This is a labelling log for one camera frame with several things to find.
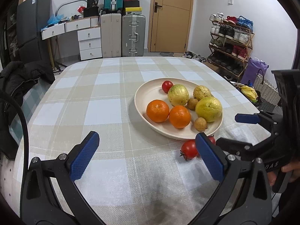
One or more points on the large yellow citrus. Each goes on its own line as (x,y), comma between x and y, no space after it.
(208,109)

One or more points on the black bag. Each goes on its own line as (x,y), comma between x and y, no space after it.
(92,5)

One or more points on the yellow black shoe box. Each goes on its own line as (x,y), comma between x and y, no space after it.
(133,11)

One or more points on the teal checked cloth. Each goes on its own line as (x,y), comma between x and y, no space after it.
(30,103)

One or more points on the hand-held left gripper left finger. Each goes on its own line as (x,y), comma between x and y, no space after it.
(84,155)

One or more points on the orange mandarin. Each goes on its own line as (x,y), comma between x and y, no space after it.
(179,116)
(157,110)

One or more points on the blue plastic bag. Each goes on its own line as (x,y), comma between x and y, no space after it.
(55,20)

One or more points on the red tomato with green calyx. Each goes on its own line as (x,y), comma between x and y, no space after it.
(189,149)

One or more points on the beige suitcase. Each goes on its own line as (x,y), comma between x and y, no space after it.
(110,35)

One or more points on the black refrigerator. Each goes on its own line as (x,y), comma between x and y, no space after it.
(32,28)

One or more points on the purple bag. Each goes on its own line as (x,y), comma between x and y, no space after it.
(252,71)

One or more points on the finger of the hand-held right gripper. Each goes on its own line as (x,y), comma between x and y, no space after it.
(234,146)
(246,118)

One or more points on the cream round plate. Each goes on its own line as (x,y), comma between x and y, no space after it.
(148,93)

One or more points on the yellow passion fruit green patch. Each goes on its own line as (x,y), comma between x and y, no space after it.
(178,95)

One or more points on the wrinkled yellow-green passion fruit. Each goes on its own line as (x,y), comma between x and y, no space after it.
(202,92)

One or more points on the yellow bag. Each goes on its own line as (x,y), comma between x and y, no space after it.
(249,92)

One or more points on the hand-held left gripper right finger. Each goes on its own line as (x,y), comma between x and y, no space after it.
(209,156)

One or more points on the wooden shoe rack with shoes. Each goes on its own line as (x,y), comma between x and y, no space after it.
(232,32)

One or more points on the small brown longan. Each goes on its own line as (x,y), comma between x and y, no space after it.
(200,124)
(192,103)

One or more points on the woven basket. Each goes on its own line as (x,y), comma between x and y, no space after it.
(267,91)

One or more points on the person's right hand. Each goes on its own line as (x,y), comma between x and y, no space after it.
(295,171)

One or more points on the silver suitcase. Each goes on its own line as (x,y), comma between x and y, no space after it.
(133,35)

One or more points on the black jacket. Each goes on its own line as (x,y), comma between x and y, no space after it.
(16,79)

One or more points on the curved silver tube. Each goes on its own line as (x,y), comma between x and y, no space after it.
(68,2)

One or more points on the person's dark clothing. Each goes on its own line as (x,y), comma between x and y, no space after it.
(290,206)

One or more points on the white drawer desk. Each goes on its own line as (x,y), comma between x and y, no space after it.
(90,43)

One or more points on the red packet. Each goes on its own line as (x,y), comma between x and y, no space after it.
(81,9)

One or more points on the wooden door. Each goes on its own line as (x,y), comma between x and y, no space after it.
(172,16)

